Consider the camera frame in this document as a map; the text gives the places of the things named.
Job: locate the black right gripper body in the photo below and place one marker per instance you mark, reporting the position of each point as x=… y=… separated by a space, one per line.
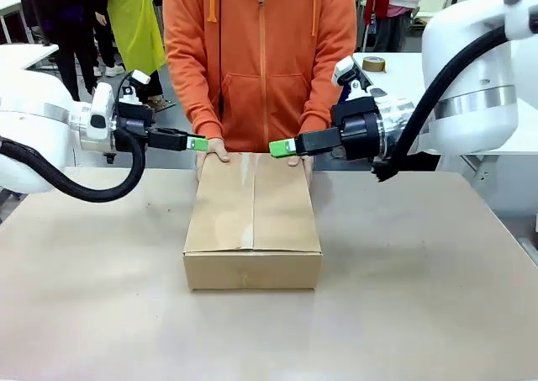
x=355 y=128

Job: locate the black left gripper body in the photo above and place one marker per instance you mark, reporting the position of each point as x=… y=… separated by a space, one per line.
x=130 y=128

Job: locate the brown cardboard box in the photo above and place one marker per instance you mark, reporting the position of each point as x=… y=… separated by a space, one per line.
x=252 y=213

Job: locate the person's right forearm orange sleeve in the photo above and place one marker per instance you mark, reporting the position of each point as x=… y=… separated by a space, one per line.
x=197 y=99

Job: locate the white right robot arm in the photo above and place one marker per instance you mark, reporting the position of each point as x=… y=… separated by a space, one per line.
x=475 y=82

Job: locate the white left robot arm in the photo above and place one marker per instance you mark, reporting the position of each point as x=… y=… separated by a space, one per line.
x=33 y=103

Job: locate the person's left forearm orange sleeve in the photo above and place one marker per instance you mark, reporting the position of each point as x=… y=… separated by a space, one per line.
x=328 y=95

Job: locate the person's left hand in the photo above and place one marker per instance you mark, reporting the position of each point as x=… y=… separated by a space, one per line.
x=309 y=168

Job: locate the person's right hand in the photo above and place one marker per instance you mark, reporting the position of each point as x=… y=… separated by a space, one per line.
x=214 y=149

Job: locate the black caster wheel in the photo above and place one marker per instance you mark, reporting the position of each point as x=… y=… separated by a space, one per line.
x=110 y=159

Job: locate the brown packing tape roll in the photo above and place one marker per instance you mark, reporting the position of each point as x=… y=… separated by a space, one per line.
x=374 y=64

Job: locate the figure in yellow apron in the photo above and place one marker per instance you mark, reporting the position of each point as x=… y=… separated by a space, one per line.
x=136 y=28

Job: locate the person in orange hoodie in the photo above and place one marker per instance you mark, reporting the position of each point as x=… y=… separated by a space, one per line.
x=260 y=53

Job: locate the figure in black clothes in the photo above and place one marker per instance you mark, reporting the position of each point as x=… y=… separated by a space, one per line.
x=71 y=28

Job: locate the figure in red white top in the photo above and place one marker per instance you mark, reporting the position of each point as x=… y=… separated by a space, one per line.
x=393 y=15

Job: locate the white side table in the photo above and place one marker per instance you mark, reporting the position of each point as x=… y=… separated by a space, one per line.
x=29 y=55

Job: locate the light wooden table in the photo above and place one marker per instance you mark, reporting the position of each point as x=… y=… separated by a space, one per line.
x=422 y=21

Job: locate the white table with grey legs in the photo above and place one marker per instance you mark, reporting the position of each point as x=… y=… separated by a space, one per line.
x=8 y=6

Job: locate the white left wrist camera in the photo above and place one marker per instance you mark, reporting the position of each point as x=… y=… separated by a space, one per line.
x=135 y=86

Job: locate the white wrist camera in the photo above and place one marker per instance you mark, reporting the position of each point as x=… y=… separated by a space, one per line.
x=135 y=86
x=349 y=76

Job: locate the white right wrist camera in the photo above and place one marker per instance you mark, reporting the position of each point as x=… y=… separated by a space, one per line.
x=349 y=76

